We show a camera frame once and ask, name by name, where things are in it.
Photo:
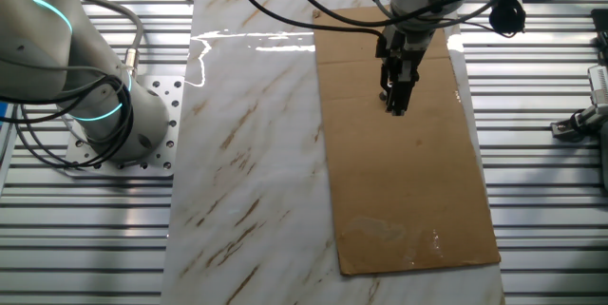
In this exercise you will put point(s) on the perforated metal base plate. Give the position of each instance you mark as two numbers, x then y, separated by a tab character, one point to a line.
145	80

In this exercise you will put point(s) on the camera clamp mount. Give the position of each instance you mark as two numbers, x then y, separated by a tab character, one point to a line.
570	129

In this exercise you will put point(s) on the brown cardboard sheet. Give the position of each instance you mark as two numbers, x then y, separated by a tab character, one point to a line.
404	191

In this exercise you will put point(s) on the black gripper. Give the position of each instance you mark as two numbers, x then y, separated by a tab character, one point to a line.
404	46

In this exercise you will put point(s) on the white marble board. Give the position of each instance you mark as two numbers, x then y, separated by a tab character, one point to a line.
247	153

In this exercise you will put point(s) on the blue printed mat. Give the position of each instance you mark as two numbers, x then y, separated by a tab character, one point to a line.
4	129

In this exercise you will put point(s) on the silver ribbed camera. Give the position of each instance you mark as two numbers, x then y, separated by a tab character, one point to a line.
599	81

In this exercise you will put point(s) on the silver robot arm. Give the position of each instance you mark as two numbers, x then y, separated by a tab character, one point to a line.
47	34

